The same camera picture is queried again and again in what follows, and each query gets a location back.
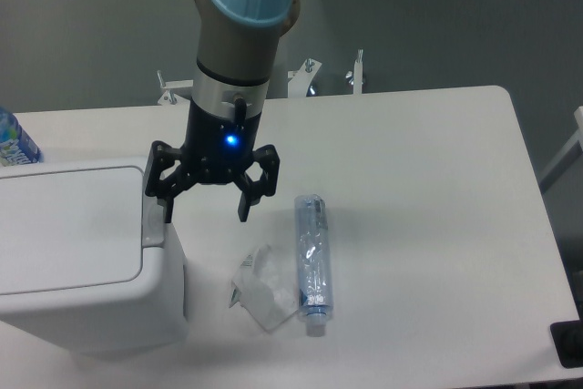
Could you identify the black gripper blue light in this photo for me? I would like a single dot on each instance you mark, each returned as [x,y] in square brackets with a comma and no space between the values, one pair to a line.
[216,150]

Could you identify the grey trash can push button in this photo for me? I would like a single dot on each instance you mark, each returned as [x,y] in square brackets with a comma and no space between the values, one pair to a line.
[153,222]

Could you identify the white plastic trash can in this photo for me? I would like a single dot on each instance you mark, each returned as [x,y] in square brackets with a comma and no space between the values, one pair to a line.
[150,309]

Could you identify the white trash can lid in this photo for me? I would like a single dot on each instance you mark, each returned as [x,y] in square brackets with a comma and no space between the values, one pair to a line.
[64,230]

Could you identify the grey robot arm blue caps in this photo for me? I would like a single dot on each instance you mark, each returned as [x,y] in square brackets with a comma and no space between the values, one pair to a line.
[238,42]

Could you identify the crumpled clear plastic wrapper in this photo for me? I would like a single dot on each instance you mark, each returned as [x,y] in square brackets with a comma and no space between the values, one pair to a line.
[265,285]

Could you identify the crushed clear plastic bottle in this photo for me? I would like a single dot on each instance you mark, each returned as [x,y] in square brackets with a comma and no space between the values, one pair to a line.
[313,257]

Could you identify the blue labelled water bottle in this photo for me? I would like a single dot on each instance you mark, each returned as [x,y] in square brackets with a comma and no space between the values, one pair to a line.
[17,147]

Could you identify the black clamp at table edge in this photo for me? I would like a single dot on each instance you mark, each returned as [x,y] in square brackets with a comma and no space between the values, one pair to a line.
[567,338]

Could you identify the white pedestal base frame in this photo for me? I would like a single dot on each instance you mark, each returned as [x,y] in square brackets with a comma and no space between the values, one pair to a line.
[300,83]

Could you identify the white frame at right edge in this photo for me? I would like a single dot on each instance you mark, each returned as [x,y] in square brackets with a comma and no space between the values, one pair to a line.
[566,156]

